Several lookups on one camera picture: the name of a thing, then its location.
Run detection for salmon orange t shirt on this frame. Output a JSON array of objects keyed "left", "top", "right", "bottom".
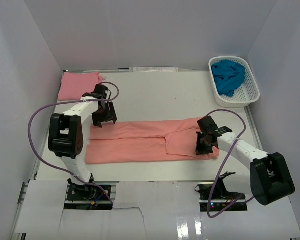
[{"left": 85, "top": 118, "right": 220, "bottom": 165}]

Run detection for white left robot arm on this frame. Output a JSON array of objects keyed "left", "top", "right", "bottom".
[{"left": 48, "top": 84, "right": 117, "bottom": 185}]

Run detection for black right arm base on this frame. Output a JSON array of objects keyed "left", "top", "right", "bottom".
[{"left": 194, "top": 172, "right": 248, "bottom": 213}]

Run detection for folded pink t shirt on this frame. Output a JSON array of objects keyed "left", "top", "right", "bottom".
[{"left": 57, "top": 72, "right": 103, "bottom": 101}]

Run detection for blue t shirt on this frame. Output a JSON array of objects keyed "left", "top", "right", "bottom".
[{"left": 211, "top": 59, "right": 246, "bottom": 98}]

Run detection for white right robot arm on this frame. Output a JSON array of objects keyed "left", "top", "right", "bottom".
[{"left": 195, "top": 116, "right": 296, "bottom": 206}]

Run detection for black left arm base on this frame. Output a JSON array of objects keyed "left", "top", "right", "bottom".
[{"left": 64, "top": 185, "right": 113, "bottom": 211}]

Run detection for white plastic basket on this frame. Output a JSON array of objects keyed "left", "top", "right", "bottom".
[{"left": 208, "top": 56, "right": 260, "bottom": 108}]

